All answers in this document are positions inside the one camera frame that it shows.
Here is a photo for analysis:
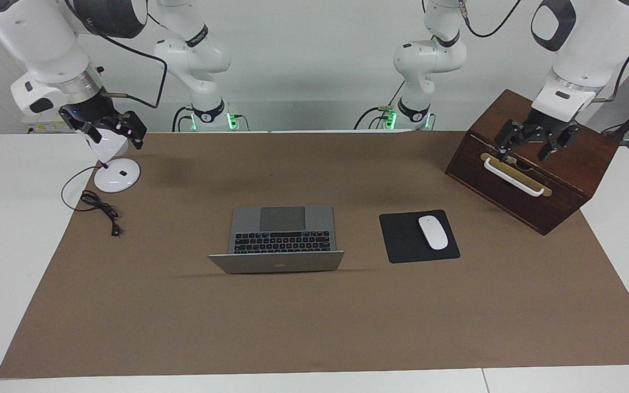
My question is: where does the silver grey Apple laptop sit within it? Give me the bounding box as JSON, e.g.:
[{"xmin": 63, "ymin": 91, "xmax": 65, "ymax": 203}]
[{"xmin": 208, "ymin": 205, "xmax": 345, "ymax": 275}]

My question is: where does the black mouse pad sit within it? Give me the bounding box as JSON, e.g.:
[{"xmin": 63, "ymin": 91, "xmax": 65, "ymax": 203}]
[{"xmin": 378, "ymin": 210, "xmax": 461, "ymax": 264}]

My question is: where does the black lamp power cable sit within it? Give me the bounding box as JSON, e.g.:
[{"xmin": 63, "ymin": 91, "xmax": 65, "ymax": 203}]
[{"xmin": 61, "ymin": 165, "xmax": 124, "ymax": 237}]

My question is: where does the black base cable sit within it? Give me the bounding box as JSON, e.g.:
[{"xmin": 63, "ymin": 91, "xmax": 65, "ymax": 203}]
[
  {"xmin": 354, "ymin": 81, "xmax": 402, "ymax": 130},
  {"xmin": 171, "ymin": 105, "xmax": 195, "ymax": 133}
]

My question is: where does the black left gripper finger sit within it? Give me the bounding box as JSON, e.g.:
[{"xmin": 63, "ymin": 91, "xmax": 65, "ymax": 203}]
[
  {"xmin": 494, "ymin": 120, "xmax": 524, "ymax": 163},
  {"xmin": 537, "ymin": 126, "xmax": 581, "ymax": 162}
]

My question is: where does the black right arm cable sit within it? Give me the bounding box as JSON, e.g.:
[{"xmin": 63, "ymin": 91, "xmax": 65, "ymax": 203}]
[{"xmin": 96, "ymin": 30, "xmax": 169, "ymax": 109}]

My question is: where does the white computer mouse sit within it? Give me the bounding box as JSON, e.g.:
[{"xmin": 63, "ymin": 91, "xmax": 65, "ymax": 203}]
[{"xmin": 418, "ymin": 215, "xmax": 449, "ymax": 251}]

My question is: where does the gold handle plate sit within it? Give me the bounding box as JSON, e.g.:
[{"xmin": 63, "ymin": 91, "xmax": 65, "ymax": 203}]
[{"xmin": 480, "ymin": 152, "xmax": 553, "ymax": 198}]

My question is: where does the white desk lamp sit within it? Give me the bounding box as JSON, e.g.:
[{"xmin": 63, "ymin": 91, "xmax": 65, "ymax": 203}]
[{"xmin": 82, "ymin": 128, "xmax": 141, "ymax": 193}]

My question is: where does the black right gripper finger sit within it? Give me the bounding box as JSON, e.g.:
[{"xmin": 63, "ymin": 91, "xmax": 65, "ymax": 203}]
[
  {"xmin": 117, "ymin": 111, "xmax": 147, "ymax": 149},
  {"xmin": 74, "ymin": 123, "xmax": 102, "ymax": 145}
]

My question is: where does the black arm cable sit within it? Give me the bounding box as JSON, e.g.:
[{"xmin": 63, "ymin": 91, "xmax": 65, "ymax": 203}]
[
  {"xmin": 96, "ymin": 30, "xmax": 169, "ymax": 109},
  {"xmin": 458, "ymin": 0, "xmax": 629, "ymax": 104}
]

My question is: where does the brown paper table cover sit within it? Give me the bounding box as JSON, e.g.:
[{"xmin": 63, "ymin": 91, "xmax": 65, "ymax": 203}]
[{"xmin": 0, "ymin": 131, "xmax": 629, "ymax": 379}]

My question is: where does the white power strip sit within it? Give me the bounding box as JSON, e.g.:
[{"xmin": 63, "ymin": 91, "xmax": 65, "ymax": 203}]
[{"xmin": 24, "ymin": 121, "xmax": 75, "ymax": 134}]

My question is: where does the dark wooden box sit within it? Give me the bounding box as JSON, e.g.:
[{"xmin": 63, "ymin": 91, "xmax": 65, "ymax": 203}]
[{"xmin": 444, "ymin": 89, "xmax": 620, "ymax": 236}]

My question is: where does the white box handle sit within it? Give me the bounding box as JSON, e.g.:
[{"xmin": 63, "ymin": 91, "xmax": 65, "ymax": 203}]
[{"xmin": 483, "ymin": 157, "xmax": 545, "ymax": 197}]

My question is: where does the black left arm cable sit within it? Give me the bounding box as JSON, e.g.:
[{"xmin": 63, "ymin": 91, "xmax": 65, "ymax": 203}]
[{"xmin": 458, "ymin": 0, "xmax": 629, "ymax": 104}]

